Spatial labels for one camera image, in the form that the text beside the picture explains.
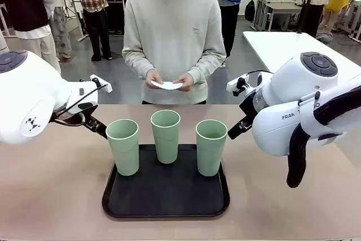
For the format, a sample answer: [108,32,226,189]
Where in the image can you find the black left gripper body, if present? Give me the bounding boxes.
[52,101,99,128]

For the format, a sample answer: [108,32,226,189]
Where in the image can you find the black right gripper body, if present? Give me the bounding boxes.
[238,90,260,125]

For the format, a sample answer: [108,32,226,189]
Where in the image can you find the pale green plastic cup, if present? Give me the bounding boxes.
[195,119,228,178]
[105,119,140,177]
[150,110,182,165]

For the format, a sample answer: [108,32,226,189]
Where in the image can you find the white lace paper coaster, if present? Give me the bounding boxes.
[150,80,184,91]

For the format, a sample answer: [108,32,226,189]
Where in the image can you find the person's right forearm grey sleeve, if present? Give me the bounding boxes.
[121,47,157,81]

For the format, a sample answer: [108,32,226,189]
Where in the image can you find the person's left forearm grey sleeve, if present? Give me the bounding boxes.
[184,50,227,86]

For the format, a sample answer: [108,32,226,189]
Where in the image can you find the person's left hand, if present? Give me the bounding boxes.
[173,72,194,93]

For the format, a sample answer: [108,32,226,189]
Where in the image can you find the person's right hand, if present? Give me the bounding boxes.
[145,70,165,89]

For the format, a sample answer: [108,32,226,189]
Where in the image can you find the white rectangular table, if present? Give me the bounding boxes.
[242,30,361,84]

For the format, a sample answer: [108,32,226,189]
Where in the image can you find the person's black trousers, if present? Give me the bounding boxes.
[142,99,208,105]

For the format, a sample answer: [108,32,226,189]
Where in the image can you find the person in grey patterned skirt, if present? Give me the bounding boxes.
[42,0,73,63]

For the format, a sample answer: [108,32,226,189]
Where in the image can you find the black plastic serving tray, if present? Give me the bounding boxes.
[102,143,231,220]

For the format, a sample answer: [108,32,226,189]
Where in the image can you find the black hanging bag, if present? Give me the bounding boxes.
[244,0,256,23]

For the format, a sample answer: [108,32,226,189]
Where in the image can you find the grey cloth bundle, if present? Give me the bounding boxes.
[315,30,334,45]

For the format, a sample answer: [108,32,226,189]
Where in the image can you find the grey metal desk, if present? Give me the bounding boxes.
[253,0,305,32]

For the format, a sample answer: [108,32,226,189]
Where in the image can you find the person torso grey sweatshirt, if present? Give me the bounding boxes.
[121,0,227,105]

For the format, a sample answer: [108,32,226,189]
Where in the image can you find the thin black camera cable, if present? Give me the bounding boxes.
[52,78,109,119]

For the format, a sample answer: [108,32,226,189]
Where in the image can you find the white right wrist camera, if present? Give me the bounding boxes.
[226,73,250,97]

